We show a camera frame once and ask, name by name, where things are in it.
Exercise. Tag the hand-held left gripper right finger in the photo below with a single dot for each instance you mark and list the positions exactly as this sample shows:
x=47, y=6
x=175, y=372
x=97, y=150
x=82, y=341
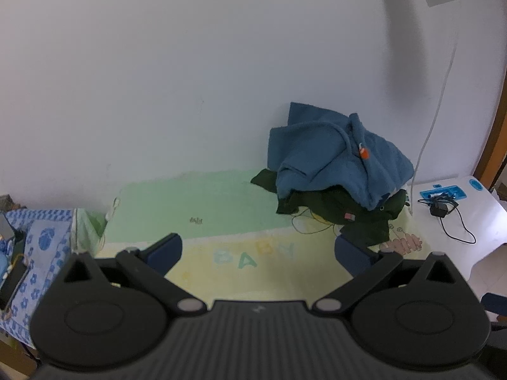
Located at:
x=348, y=257

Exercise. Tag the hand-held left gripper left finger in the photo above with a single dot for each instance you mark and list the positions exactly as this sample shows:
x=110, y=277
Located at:
x=166, y=251

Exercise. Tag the blue fleece garment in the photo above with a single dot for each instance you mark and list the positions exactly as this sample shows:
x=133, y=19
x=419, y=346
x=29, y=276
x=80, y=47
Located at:
x=317, y=146

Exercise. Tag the dark green garment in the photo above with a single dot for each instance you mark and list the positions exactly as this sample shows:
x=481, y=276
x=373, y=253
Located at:
x=328, y=208

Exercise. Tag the pastel printed bed blanket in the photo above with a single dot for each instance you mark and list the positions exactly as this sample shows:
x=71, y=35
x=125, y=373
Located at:
x=237, y=213

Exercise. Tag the light green striped pillow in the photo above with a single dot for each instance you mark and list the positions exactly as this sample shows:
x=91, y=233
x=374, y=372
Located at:
x=85, y=229

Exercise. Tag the blue patterned cloth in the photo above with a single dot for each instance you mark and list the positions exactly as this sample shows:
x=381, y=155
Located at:
x=43, y=241

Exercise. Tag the small white table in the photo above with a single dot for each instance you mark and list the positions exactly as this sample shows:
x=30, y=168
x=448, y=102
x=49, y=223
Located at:
x=487, y=221

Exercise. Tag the black flat device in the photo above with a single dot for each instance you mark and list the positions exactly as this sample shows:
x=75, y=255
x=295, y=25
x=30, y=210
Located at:
x=14, y=285

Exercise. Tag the wooden door frame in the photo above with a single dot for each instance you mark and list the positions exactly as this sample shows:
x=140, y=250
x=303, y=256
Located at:
x=495, y=146

